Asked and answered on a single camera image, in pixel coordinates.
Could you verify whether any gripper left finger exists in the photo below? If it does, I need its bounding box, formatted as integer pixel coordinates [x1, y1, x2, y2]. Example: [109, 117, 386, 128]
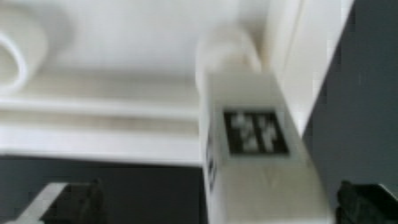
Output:
[15, 180, 107, 224]

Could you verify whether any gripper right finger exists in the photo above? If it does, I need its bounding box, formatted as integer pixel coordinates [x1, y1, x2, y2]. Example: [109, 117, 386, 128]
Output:
[337, 181, 398, 224]

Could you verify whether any white square table top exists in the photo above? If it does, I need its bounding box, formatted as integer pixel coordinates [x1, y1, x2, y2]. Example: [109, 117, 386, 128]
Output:
[0, 0, 310, 111]

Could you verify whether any white U-shaped obstacle fence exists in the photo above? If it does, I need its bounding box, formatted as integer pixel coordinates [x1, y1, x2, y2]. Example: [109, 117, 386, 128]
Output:
[0, 0, 356, 166]

